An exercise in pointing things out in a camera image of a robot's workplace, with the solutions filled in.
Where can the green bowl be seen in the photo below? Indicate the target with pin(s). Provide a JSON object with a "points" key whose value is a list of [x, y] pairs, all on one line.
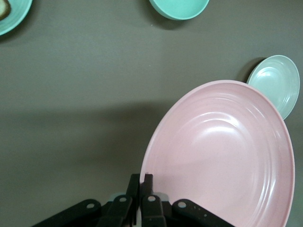
{"points": [[180, 7]]}

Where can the beige plate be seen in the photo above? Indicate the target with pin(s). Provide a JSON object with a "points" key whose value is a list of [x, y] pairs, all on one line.
{"points": [[274, 87]]}

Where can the green plate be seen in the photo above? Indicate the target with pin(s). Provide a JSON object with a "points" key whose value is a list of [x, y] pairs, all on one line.
{"points": [[19, 14]]}

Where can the brown table cover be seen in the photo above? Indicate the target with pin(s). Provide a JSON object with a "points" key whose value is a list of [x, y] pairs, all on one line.
{"points": [[82, 94]]}

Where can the toasted bread slice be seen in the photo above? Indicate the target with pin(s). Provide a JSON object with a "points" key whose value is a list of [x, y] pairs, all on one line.
{"points": [[4, 9]]}

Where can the pink plate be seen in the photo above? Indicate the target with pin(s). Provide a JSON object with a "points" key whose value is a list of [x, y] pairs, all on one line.
{"points": [[225, 153]]}

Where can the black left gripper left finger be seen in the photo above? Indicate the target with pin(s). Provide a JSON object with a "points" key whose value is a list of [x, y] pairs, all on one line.
{"points": [[118, 210]]}

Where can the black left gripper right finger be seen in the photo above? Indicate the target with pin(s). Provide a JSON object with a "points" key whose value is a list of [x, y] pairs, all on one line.
{"points": [[154, 212]]}

